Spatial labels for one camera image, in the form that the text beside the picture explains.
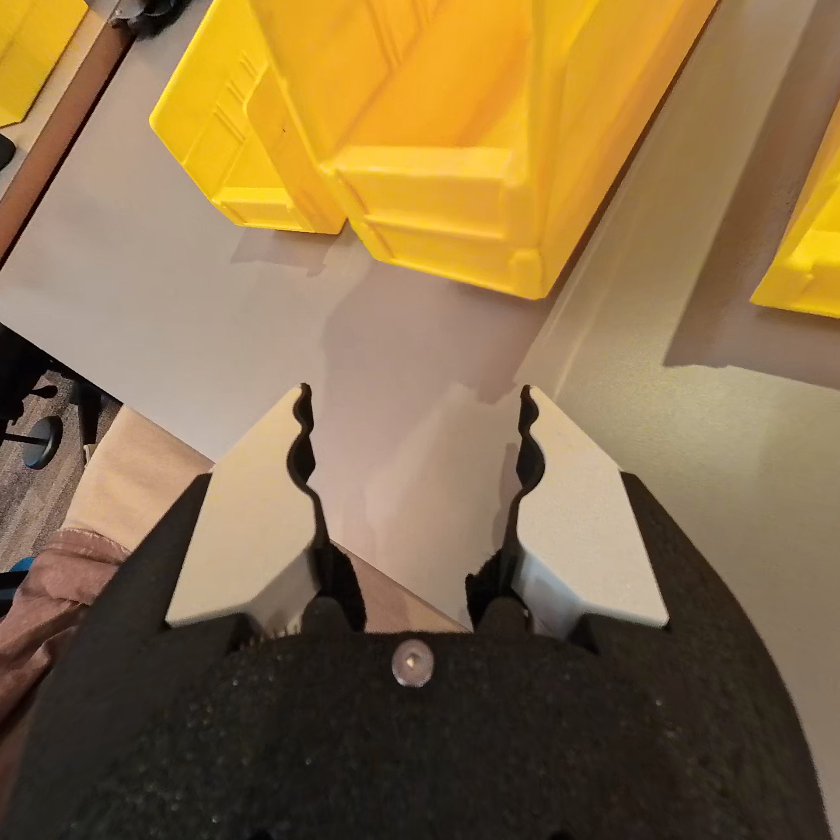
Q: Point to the person's blue black shoe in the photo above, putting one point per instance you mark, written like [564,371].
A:
[16,577]

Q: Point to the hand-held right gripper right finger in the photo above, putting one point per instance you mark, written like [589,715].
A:
[584,544]

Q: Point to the black office chair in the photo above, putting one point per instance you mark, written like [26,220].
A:
[39,407]

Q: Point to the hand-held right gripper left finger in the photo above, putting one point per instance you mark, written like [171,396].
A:
[243,544]

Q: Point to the grey desk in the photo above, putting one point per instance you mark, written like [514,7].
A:
[164,315]

